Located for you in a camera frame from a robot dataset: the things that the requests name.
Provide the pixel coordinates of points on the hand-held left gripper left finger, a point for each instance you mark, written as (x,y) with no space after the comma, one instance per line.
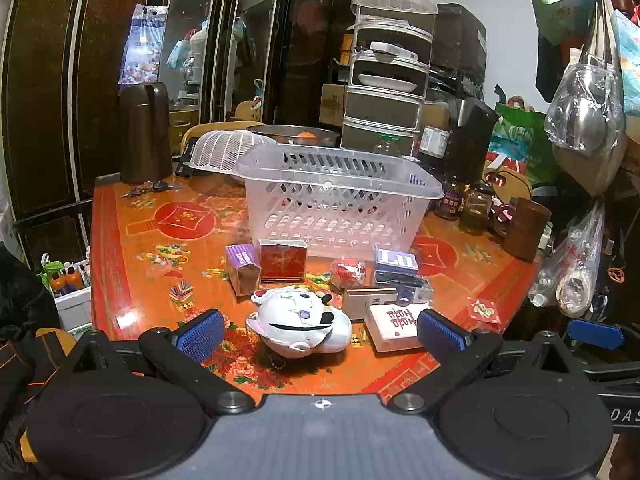
(200,336)

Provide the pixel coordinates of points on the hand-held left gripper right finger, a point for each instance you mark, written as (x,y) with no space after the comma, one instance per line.
(442,332)

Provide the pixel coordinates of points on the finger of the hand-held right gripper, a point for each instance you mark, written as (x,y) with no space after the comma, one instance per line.
(595,334)

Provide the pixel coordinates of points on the dark blue packet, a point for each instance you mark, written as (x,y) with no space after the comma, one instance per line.
(405,285)

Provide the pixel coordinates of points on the small purple box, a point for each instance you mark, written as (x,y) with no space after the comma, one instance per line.
(242,267)

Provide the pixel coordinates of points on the red candy bag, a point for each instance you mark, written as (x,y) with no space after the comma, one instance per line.
(348,272)

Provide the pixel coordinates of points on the clear plastic basket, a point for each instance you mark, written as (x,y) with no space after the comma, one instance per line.
(340,195)

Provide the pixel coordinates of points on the red envelope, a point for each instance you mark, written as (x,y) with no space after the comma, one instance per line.
(483,309)

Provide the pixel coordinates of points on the white box with red print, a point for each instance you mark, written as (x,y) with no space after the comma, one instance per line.
(395,327)

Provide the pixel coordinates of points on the clear plastic bag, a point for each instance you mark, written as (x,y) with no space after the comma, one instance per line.
(575,270)

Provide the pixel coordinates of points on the white plush toy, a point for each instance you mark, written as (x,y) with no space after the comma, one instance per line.
(295,320)

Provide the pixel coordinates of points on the brown cup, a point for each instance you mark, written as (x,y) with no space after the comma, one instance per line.
(525,229)

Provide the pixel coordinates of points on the empty glass jar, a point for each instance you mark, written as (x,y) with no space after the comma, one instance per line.
(476,208)

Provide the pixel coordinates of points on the white box of bottles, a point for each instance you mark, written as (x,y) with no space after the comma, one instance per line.
(72,300)

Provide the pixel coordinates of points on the dark jar with purple label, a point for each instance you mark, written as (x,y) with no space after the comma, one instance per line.
(448,199)

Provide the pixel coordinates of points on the bunch of keys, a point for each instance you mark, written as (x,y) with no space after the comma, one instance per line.
(150,188)

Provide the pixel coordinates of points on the beige tote bag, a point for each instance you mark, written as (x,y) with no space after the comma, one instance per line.
(595,172)

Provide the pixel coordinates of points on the black device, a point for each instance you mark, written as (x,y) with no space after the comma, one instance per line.
(184,157)

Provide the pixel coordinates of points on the black and orange jacket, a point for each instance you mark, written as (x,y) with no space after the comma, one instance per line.
(20,360)

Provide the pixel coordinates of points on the white plastic mesh cover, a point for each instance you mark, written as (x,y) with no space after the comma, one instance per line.
(220,152)

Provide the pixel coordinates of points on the bottle with white label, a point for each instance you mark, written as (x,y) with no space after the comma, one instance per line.
(434,142)

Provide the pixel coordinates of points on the glass jar with green lid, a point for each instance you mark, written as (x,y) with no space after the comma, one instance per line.
(387,146)

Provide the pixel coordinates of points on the black appliance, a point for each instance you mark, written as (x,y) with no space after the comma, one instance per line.
(472,135)

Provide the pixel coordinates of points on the green shopping bag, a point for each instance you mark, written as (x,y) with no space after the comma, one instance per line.
(522,142)

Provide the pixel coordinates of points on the brown thermos jug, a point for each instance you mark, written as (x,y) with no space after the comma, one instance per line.
(145,135)

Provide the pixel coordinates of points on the wooden chair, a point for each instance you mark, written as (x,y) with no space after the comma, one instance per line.
(215,127)

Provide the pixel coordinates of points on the metal bowl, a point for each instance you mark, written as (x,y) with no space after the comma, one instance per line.
(280,132)

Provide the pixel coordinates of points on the orange fruit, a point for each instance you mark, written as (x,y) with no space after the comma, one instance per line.
(306,135)

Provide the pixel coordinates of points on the tiered food cover rack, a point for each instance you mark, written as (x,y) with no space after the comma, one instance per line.
(385,110)

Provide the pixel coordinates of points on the cardboard box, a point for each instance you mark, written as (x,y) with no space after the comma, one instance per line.
(332,102)

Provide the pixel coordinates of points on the white plate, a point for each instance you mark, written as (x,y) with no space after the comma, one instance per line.
(385,81)

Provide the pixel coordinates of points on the black hanging cloth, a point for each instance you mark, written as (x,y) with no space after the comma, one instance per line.
(547,75)

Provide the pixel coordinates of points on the blue floral bag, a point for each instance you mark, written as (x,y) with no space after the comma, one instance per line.
(631,60)

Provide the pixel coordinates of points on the flat white box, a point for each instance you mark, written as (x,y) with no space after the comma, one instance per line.
(395,51)

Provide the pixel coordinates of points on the dark wooden wardrobe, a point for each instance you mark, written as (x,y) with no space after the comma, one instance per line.
(60,85)

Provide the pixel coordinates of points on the hanging blue printed packet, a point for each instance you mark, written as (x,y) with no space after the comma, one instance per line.
(142,45)

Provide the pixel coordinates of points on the large black box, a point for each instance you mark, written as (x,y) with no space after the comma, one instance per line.
(460,35)

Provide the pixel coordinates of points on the green box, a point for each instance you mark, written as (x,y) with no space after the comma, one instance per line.
(565,5)

